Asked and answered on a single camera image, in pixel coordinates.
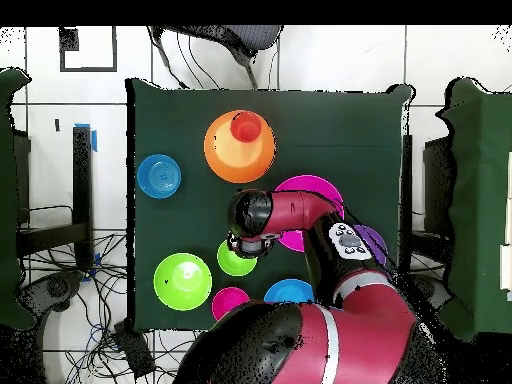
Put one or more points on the grey office chair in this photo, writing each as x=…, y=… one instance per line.
x=252, y=36

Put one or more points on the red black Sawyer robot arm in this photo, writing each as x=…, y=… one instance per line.
x=360, y=328

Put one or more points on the small crimson bowl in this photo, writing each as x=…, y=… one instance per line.
x=226, y=302

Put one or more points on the black metal frame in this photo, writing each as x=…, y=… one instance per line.
x=82, y=180
x=438, y=172

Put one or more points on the black power strip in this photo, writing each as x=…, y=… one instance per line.
x=134, y=348

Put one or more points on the dark green tablecloth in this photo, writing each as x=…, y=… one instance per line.
x=320, y=128

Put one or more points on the large pink bowl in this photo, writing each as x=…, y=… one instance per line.
x=312, y=184

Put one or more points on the blue cup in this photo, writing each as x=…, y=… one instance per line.
x=158, y=176

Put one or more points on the green cloth on side table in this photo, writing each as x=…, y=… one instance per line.
x=8, y=200
x=480, y=200

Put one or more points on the large green bowl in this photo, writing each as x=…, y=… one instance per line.
x=182, y=282

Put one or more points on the purple bowl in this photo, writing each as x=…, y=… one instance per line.
x=376, y=240

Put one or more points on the black chair base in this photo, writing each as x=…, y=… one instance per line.
x=56, y=288
x=438, y=292

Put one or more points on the large orange bowl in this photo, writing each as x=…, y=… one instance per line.
x=236, y=160

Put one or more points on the blue bowl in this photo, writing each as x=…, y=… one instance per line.
x=288, y=292

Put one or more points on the orange cup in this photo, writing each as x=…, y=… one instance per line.
x=246, y=128

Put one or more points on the small green bowl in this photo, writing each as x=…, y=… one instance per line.
x=236, y=264

